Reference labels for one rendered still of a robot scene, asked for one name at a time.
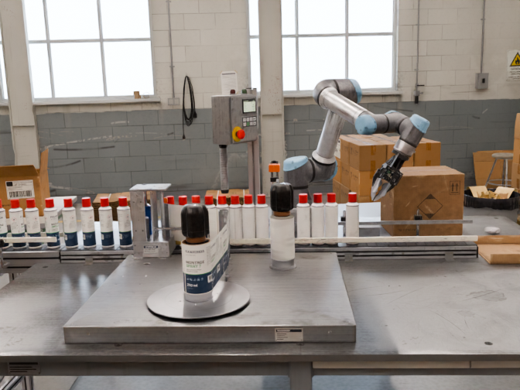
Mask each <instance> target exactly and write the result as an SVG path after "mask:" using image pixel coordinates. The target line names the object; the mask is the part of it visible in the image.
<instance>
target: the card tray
mask: <svg viewBox="0 0 520 390"><path fill-rule="evenodd" d="M474 243H475V244H477V246H478V254H479V255H480V256H481V257H483V258H484V259H485V260H486V261H487V262H488V263H489V264H490V265H493V264H520V235H478V238H477V241H474Z"/></svg>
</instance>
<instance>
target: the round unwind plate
mask: <svg viewBox="0 0 520 390"><path fill-rule="evenodd" d="M212 293H213V294H214V297H213V298H212V299H210V300H208V301H206V302H202V303H192V302H188V301H186V300H185V299H184V295H185V293H184V288H183V282H181V283H177V284H173V285H170V286H166V287H164V288H161V289H159V290H157V291H155V292H154V293H153V294H152V295H151V296H150V297H149V298H148V300H147V305H148V308H150V310H151V311H153V312H154V313H157V314H159V315H162V316H167V317H172V318H177V319H202V318H209V317H214V316H221V315H224V314H227V313H231V312H234V311H235V310H238V309H240V308H242V307H243V306H244V305H245V304H246V303H247V302H248V301H249V299H250V294H249V291H248V290H247V289H246V288H244V287H243V286H240V285H238V284H235V283H232V282H225V281H218V282H217V284H216V286H215V287H214V288H213V292H212Z"/></svg>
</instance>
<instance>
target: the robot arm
mask: <svg viewBox="0 0 520 390"><path fill-rule="evenodd" d="M361 97H362V91H361V85H360V84H359V83H358V81H357V80H355V79H351V78H342V79H324V80H321V81H320V82H318V83H317V84H316V86H315V88H314V89H313V99H314V101H315V102H316V103H317V104H318V105H319V106H320V107H322V108H324V109H329V111H328V113H327V118H326V121H325V124H324V127H323V131H322V134H321V136H320V141H319V144H318V147H317V150H315V151H314V152H313V154H312V156H311V158H310V159H308V158H307V156H295V157H291V158H288V159H286V160H285V161H284V163H283V171H284V183H290V184H291V185H292V188H293V203H294V207H293V208H297V206H296V205H297V204H299V194H301V193H306V194H307V203H308V204H309V205H310V206H311V205H312V204H313V201H312V198H311V196H310V192H309V189H308V183H312V182H318V181H327V180H332V179H333V178H334V177H335V176H336V174H337V168H338V167H337V161H336V158H335V156H334V153H335V150H336V147H337V143H338V141H339V138H340V134H341V131H342V128H343V126H344V122H345V120H347V121H349V122H350V123H351V124H353V125H355V128H356V130H357V133H359V134H360V135H373V134H385V133H397V134H399V135H400V137H399V139H398V141H397V142H396V144H395V146H394V149H393V150H392V152H393V153H395V155H394V156H393V157H392V158H390V159H389V160H388V161H387V162H385V163H384V164H383V165H381V168H380V169H378V170H377V172H376V173H375V174H374V176H373V180H372V187H371V200H373V201H376V200H379V199H380V198H382V197H384V196H385V195H386V193H387V192H388V191H390V190H391V189H393V188H394V187H395V186H397V184H398V183H399V180H400V179H401V178H402V175H403V173H402V172H400V169H401V167H402V165H403V163H404V162H405V161H406V160H407V161H409V157H411V156H412V154H413V153H415V152H416V151H415V149H416V147H417V146H418V144H419V143H420V141H421V139H422V138H423V136H424V135H425V134H426V130H427V128H428V127H429V121H427V120H426V119H424V118H422V117H420V116H418V115H416V114H414V115H412V117H411V118H409V117H407V116H405V115H403V114H402V113H400V112H398V111H388V112H386V113H385V114H383V115H374V114H372V113H371V112H370V111H367V110H366V109H364V108H362V107H361V106H359V105H358V103H360V101H361ZM414 147H415V148H414ZM399 178H400V179H399ZM381 179H383V180H387V181H388V183H383V185H382V187H381V190H379V191H378V188H379V187H380V186H381V184H382V181H381ZM377 192H378V194H377V195H376V196H375V194H376V193H377Z"/></svg>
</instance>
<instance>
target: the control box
mask: <svg viewBox="0 0 520 390"><path fill-rule="evenodd" d="M251 98H255V103H256V112H255V113H246V114H243V111H242V99H251ZM211 107H212V125H213V143H214V144H219V145H235V144H240V143H245V142H254V141H256V140H257V139H258V127H257V126H250V127H244V128H243V127H242V118H243V117H251V116H256V122H257V100H256V95H254V94H236V95H229V94H228V95H214V96H211ZM240 129H243V130H244V131H245V137H244V138H243V139H239V138H238V137H237V136H236V132H237V131H238V130H240Z"/></svg>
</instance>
